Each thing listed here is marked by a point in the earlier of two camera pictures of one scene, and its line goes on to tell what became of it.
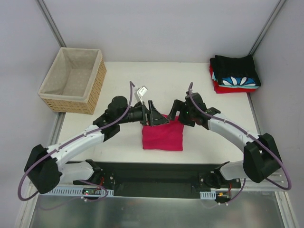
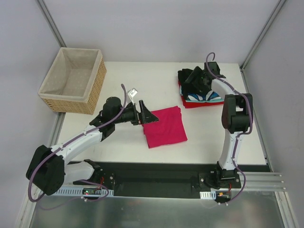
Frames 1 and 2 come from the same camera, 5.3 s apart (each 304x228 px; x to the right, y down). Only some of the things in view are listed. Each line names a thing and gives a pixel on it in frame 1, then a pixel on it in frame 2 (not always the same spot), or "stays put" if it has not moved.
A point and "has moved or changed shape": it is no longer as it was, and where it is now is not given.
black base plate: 160,179 stays put
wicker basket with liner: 74,82 stays put
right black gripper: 181,114 → 191,77
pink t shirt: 168,137 has moved or changed shape
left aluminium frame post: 52,23 stays put
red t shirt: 219,90 has moved or changed shape
